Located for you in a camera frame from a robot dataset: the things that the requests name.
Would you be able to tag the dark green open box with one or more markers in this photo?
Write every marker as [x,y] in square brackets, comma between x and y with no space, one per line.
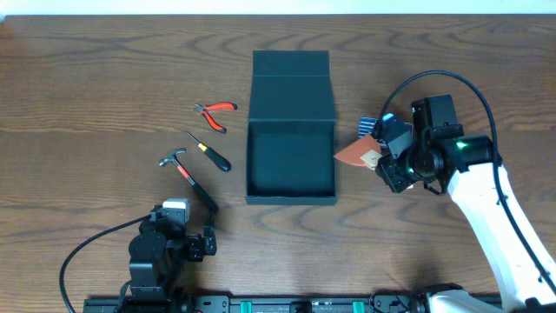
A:
[291,121]

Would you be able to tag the black handled screwdriver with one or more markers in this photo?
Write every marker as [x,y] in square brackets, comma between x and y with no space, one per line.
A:
[218,160]

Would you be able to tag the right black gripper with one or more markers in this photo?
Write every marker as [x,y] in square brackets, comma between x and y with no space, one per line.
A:
[383,171]

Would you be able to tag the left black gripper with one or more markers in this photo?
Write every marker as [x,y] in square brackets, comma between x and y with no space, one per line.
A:
[198,247]

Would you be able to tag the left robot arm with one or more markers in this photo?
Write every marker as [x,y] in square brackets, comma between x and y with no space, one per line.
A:
[159,252]

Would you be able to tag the blue precision screwdriver set case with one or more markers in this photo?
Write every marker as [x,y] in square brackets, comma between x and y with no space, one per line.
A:
[366,127]

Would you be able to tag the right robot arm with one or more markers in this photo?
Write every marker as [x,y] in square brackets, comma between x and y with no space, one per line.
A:
[468,169]

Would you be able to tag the hammer with red black handle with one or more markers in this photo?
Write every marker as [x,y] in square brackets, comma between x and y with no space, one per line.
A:
[171,157]

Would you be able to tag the orange scraper with wooden handle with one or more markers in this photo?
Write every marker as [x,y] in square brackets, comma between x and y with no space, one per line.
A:
[364,152]

